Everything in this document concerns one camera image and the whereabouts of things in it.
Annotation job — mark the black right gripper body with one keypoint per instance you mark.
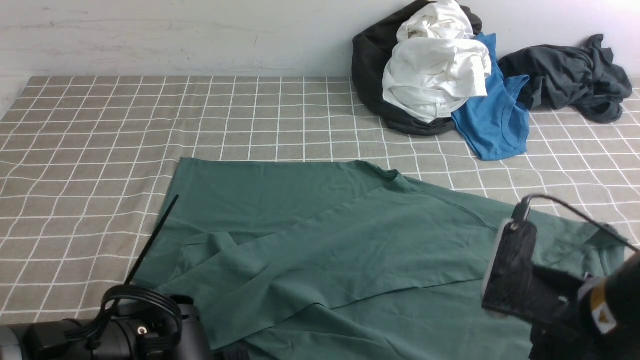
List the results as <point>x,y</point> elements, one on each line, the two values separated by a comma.
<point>543,297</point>

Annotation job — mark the green long-sleeved shirt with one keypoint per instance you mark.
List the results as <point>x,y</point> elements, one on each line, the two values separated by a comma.
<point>332,261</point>

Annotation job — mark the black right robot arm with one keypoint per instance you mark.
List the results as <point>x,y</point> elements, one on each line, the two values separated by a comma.
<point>609,313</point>

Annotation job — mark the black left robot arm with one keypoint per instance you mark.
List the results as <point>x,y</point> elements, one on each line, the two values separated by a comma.
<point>122,338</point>

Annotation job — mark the blue shirt in pile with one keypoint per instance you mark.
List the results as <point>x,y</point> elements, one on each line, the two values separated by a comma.
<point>496,126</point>

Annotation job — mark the dark grey crumpled garment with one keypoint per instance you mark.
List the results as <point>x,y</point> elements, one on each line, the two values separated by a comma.
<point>583,78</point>

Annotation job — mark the white garment in pile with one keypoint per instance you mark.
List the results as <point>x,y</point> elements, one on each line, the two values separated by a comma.
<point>437,64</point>

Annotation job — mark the black garment in pile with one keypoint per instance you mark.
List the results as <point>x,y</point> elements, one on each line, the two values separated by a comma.
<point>372,49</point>

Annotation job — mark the grey checked tablecloth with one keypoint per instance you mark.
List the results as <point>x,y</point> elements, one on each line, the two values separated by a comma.
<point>86,162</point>

